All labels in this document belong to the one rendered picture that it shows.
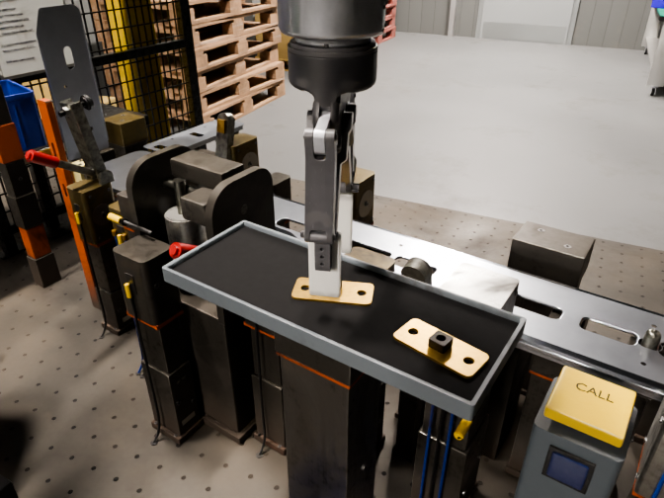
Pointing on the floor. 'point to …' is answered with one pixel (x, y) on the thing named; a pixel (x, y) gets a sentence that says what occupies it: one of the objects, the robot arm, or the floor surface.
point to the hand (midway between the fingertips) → (331, 249)
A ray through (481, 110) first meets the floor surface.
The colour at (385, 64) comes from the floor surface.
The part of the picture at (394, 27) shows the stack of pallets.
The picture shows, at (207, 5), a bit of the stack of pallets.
